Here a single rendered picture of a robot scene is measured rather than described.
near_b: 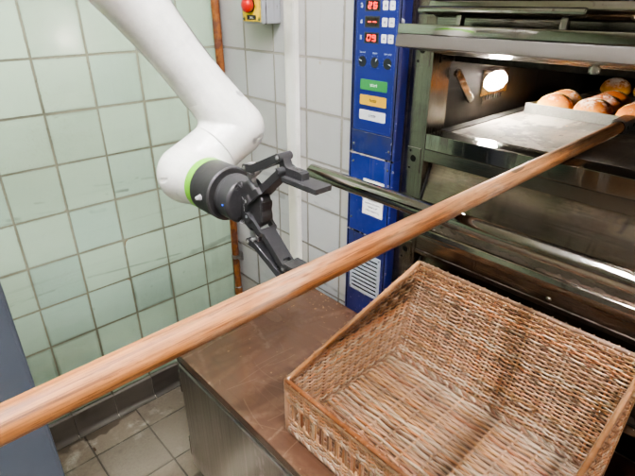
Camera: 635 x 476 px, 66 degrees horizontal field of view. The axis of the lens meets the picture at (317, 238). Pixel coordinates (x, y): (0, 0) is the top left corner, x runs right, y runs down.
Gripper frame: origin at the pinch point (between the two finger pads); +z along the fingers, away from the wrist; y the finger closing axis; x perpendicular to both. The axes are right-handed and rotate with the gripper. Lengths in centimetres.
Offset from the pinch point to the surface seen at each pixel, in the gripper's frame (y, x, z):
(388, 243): -1.3, -3.2, 9.9
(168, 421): 119, -13, -95
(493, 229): 0.8, -21.6, 14.8
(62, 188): 25, 0, -115
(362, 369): 57, -35, -19
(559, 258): 1.4, -21.0, 24.8
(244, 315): -0.8, 19.4, 9.8
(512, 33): -24, -44, 1
